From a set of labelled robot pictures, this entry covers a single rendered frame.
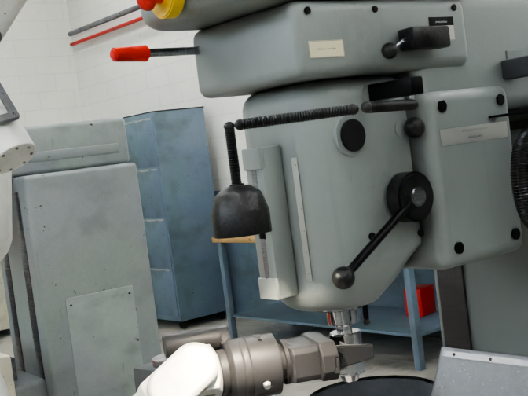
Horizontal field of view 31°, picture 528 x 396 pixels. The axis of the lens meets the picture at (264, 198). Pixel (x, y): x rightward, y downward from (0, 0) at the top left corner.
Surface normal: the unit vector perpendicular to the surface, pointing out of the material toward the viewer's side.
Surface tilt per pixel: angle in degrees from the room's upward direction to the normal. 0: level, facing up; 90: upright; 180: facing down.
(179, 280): 90
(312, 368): 90
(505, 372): 63
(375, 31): 90
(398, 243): 90
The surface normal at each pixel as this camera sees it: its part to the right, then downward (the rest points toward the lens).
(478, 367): -0.76, -0.33
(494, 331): -0.79, 0.14
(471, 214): 0.60, -0.04
